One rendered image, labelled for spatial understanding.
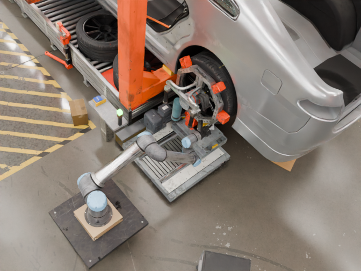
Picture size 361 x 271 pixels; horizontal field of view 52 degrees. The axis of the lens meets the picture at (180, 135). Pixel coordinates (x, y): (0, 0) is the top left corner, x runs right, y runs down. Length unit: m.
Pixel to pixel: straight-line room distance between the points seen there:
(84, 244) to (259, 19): 2.19
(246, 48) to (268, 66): 0.22
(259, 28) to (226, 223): 1.88
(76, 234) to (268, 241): 1.77
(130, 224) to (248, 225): 1.18
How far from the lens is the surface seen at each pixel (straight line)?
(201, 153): 3.83
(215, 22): 2.97
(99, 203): 2.98
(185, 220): 3.64
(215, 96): 3.16
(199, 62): 3.27
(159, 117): 3.74
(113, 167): 3.01
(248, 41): 2.80
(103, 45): 4.29
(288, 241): 3.84
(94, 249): 3.20
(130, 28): 2.94
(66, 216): 3.33
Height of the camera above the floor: 3.32
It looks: 53 degrees down
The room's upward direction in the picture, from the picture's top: 12 degrees clockwise
